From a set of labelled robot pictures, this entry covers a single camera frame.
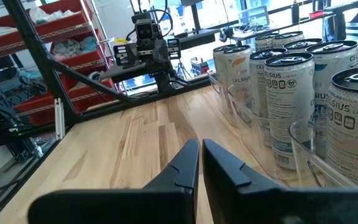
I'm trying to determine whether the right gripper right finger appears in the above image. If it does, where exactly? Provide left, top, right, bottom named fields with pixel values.
left=201, top=138, right=358, bottom=224

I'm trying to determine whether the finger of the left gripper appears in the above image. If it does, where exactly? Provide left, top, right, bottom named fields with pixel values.
left=154, top=40, right=170, bottom=74
left=142, top=49, right=157, bottom=75

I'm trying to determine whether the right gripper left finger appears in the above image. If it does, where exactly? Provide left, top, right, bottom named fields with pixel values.
left=27, top=138, right=200, bottom=224

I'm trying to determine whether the Celsius Peach Vibe can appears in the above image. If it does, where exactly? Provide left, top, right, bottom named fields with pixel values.
left=213, top=44, right=231, bottom=86

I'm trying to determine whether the Celsius Tropical Vibe can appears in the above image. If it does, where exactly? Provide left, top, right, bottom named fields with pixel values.
left=254, top=32, right=280, bottom=52
left=223, top=45, right=254, bottom=108
left=326, top=65, right=358, bottom=188

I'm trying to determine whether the Celsius can teal palm print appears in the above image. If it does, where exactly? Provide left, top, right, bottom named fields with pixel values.
left=248, top=47, right=288, bottom=147

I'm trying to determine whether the silver Celsius can black lid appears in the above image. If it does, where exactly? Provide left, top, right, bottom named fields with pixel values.
left=305, top=40, right=358, bottom=153
left=272, top=30, right=305, bottom=48

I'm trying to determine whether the Celsius can blue pink print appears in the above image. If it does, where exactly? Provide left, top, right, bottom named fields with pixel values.
left=282, top=37, right=324, bottom=54

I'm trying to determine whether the black tripod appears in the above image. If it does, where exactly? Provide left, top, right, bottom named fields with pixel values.
left=175, top=60, right=191, bottom=80

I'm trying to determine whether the red storage bin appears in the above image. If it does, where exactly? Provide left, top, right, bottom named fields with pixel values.
left=50, top=29, right=109, bottom=72
left=13, top=77, right=119, bottom=126
left=0, top=0, right=93, bottom=54

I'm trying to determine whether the teal cloth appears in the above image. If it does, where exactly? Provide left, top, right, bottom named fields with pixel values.
left=52, top=36, right=98, bottom=59

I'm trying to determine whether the white plastic bag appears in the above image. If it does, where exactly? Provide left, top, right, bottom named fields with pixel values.
left=28, top=6, right=75, bottom=25

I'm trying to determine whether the white table edge label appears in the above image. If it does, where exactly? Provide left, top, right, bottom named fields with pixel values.
left=53, top=97, right=66, bottom=141

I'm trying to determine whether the open laptop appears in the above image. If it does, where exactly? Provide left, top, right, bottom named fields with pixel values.
left=237, top=5, right=270, bottom=33

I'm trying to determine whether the black background desk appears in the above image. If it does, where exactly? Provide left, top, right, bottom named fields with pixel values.
left=172, top=0, right=358, bottom=51

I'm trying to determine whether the dark cloth pile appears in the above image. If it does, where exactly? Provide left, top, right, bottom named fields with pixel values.
left=0, top=74, right=48, bottom=131

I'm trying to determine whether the black bottle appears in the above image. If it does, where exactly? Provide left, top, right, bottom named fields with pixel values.
left=291, top=0, right=301, bottom=24

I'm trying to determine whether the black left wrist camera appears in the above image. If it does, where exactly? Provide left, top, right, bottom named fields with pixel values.
left=134, top=12, right=156, bottom=43

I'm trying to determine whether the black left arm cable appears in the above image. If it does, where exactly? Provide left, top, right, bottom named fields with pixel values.
left=128, top=0, right=175, bottom=39

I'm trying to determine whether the black metal table frame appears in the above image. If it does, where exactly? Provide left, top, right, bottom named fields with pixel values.
left=0, top=0, right=213, bottom=224

